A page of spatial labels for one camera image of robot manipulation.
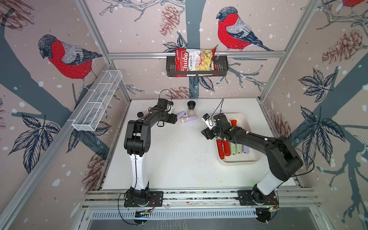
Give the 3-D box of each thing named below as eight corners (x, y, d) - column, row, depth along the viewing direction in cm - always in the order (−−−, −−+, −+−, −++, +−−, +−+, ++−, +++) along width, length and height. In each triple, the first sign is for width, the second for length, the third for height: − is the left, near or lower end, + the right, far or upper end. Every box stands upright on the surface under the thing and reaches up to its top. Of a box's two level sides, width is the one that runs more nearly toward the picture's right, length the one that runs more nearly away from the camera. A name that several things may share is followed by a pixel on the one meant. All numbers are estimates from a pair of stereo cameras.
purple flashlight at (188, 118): (181, 124, 105) (181, 122, 104) (179, 120, 108) (179, 118, 106) (197, 119, 108) (197, 117, 107) (195, 115, 111) (195, 113, 109)
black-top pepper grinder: (187, 115, 110) (187, 106, 102) (187, 109, 114) (187, 100, 106) (195, 115, 110) (195, 106, 102) (195, 109, 114) (195, 100, 106)
